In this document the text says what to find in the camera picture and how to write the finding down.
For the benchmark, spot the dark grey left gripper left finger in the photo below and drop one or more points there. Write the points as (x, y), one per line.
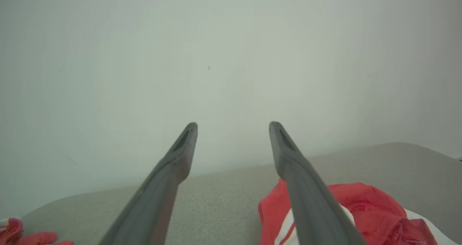
(169, 180)

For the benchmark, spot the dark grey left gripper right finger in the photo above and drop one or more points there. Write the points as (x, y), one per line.
(303, 187)

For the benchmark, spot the red basketball jersey number 23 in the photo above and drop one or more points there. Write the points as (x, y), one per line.
(371, 209)

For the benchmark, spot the red shorts with white stripes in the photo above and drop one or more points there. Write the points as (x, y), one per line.
(14, 234)

